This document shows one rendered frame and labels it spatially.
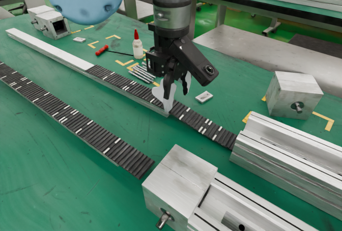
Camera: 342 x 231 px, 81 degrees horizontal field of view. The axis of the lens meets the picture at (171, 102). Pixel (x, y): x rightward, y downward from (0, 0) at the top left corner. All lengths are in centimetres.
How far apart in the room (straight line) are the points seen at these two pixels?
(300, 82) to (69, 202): 62
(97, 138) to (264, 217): 37
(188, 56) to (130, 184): 29
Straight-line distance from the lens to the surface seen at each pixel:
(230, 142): 53
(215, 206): 40
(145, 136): 54
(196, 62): 42
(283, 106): 63
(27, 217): 51
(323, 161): 53
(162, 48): 46
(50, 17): 113
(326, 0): 174
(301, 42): 327
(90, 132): 53
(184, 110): 56
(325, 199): 51
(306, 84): 65
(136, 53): 84
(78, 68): 82
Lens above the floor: 119
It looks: 42 degrees down
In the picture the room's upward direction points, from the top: straight up
